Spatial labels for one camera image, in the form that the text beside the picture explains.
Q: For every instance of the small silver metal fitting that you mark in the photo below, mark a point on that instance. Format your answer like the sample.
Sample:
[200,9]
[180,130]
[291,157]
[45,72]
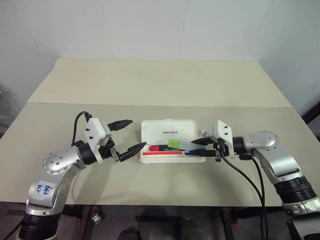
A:
[96,219]

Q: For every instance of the red black table leg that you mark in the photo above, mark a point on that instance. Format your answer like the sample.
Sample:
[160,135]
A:
[86,222]
[228,225]

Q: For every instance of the thin blue pen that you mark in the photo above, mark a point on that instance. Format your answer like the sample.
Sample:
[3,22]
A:
[190,154]

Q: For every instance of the small black sharpener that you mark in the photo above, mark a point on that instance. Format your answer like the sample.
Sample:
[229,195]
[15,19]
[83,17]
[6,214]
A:
[204,132]

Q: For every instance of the black background post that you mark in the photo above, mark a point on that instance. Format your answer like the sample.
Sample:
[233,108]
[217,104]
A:
[312,110]

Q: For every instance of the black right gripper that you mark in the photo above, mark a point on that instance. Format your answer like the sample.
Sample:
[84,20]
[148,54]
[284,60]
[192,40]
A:
[221,150]

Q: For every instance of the black table frame bar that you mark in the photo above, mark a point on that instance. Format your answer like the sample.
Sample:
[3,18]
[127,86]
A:
[156,218]

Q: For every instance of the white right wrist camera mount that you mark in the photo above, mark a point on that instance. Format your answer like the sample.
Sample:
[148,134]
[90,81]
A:
[223,133]

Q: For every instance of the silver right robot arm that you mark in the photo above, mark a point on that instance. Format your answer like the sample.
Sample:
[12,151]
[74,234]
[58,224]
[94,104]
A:
[272,152]

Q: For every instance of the black marker with red cap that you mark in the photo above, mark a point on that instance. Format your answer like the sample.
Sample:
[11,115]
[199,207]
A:
[156,148]

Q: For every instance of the dark rounded shape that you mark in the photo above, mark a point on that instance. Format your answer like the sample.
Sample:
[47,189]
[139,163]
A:
[129,233]

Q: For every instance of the white plastic pencil case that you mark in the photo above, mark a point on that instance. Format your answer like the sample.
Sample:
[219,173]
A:
[160,130]

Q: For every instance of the pale stick with green cap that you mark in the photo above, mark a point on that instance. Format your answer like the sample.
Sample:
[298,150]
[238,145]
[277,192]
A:
[175,143]

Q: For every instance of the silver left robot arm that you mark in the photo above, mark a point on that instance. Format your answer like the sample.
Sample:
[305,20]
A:
[55,162]

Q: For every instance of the white label with blue writing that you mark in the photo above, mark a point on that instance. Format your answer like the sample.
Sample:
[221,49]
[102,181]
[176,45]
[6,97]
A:
[46,190]

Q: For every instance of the thin red pen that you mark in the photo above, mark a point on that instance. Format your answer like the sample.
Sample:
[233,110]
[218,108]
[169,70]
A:
[162,153]

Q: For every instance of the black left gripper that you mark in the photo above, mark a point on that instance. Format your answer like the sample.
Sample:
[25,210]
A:
[107,150]

